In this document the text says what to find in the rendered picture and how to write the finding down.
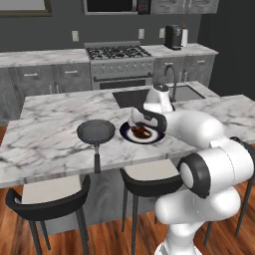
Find dark framed window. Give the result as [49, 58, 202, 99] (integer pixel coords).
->
[0, 0, 54, 18]

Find black curved tap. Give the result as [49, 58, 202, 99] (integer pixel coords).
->
[163, 64, 179, 103]

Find grey island base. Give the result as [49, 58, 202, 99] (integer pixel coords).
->
[39, 158, 173, 235]

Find black frying pan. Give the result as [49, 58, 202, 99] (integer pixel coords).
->
[76, 119, 117, 174]

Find steel microwave oven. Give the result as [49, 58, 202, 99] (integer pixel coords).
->
[81, 0, 152, 16]

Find dark sink basin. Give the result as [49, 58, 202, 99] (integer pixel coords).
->
[112, 85, 206, 110]

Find black coffee machine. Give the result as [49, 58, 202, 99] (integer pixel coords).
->
[164, 24, 183, 51]

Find dark blue white plate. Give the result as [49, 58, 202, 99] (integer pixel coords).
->
[119, 120, 166, 145]

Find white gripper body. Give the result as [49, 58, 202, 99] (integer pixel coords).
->
[129, 107, 147, 129]

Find grey wall cupboards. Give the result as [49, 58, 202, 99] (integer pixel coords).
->
[150, 0, 220, 15]

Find steel stove with oven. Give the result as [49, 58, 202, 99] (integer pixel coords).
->
[84, 41, 156, 91]

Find brown steak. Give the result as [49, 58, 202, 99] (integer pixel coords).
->
[130, 125, 152, 138]

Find long grey base cupboards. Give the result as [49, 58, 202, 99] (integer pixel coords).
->
[0, 62, 93, 123]

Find short grey base cupboards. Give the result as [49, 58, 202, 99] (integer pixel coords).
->
[152, 54, 216, 89]

